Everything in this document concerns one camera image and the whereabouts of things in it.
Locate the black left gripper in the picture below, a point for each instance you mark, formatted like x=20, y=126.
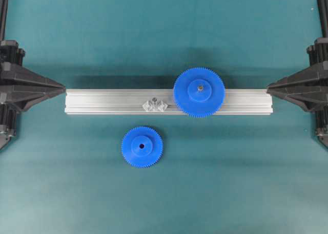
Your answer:
x=36, y=88

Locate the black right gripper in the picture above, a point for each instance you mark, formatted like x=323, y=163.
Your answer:
x=309, y=100

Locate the small blue gear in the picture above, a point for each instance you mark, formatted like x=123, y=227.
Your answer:
x=142, y=147

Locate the large blue gear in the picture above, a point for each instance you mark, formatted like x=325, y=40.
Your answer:
x=196, y=103

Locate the aluminium extrusion rail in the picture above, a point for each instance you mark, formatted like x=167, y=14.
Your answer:
x=130, y=101

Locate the black right frame post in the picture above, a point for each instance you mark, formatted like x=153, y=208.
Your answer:
x=322, y=8

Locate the black frame post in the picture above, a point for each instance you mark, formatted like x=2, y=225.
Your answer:
x=322, y=8
x=3, y=16

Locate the black left frame post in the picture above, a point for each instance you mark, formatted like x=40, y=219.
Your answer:
x=3, y=16

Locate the clear plastic shaft bracket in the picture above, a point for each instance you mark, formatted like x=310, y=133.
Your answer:
x=154, y=105

